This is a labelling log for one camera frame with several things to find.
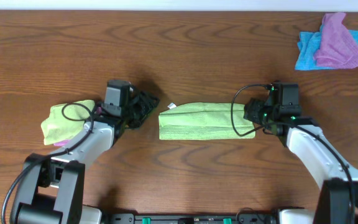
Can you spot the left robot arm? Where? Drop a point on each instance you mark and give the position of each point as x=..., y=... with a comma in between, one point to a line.
x=50, y=187

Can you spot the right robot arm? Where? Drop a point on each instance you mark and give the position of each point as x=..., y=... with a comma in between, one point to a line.
x=335, y=177

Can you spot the green microfibre cloth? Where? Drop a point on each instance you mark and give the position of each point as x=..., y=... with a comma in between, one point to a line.
x=203, y=121

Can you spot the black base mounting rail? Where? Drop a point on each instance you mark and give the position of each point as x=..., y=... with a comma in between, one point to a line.
x=191, y=219

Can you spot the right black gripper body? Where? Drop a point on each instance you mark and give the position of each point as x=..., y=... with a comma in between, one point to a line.
x=260, y=114

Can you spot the folded purple cloth under stack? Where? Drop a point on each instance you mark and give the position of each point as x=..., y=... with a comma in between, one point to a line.
x=64, y=142

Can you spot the purple crumpled microfibre cloth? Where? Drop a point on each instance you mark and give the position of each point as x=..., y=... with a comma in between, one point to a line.
x=339, y=46

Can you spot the folded green cloth on stack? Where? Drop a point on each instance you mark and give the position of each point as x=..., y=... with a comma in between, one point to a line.
x=65, y=122

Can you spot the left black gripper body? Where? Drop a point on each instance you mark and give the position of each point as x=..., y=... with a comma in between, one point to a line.
x=138, y=107

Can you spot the blue microfibre cloth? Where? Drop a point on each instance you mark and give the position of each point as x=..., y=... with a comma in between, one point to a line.
x=309, y=43

